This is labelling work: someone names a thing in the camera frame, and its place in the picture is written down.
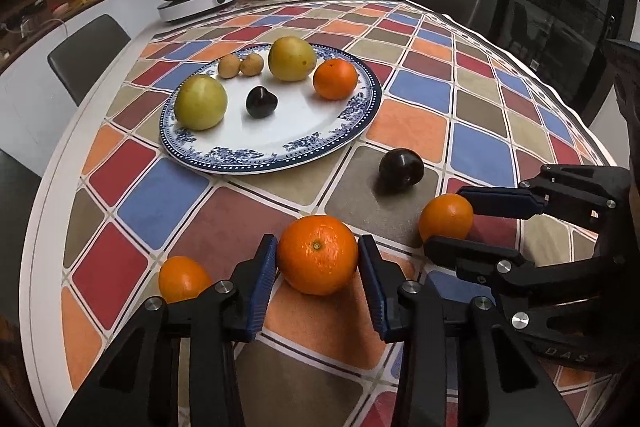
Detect medium orange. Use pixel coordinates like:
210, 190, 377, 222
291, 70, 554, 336
418, 193, 474, 244
313, 59, 359, 101

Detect white induction cooker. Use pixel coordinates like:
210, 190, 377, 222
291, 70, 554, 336
156, 0, 240, 24

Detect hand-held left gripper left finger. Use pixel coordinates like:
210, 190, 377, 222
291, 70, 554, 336
57, 234, 279, 427

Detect colourful checkered tablecloth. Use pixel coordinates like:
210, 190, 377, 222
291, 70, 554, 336
60, 0, 621, 427

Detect dark purple plum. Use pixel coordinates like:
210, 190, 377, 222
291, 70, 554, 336
378, 148, 425, 188
245, 86, 277, 118

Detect small brown kiwi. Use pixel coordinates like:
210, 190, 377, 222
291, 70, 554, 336
240, 52, 264, 76
217, 55, 242, 80

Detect small orange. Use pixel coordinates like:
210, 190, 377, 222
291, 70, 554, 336
158, 256, 213, 304

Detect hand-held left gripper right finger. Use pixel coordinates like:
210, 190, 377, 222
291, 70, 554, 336
357, 234, 581, 427

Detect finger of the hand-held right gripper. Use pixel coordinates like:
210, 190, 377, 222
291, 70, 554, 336
456, 164, 632, 233
424, 236, 597, 334

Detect yellow pear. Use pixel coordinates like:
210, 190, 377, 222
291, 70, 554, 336
268, 36, 317, 82

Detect green pear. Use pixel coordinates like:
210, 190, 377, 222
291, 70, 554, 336
173, 74, 229, 131

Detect white counter cabinet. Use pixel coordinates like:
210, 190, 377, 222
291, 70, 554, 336
0, 0, 168, 158

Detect blue rimmed white plate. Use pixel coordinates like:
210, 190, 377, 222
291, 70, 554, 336
159, 43, 383, 174

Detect large orange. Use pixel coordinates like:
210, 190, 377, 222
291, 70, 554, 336
276, 215, 360, 297

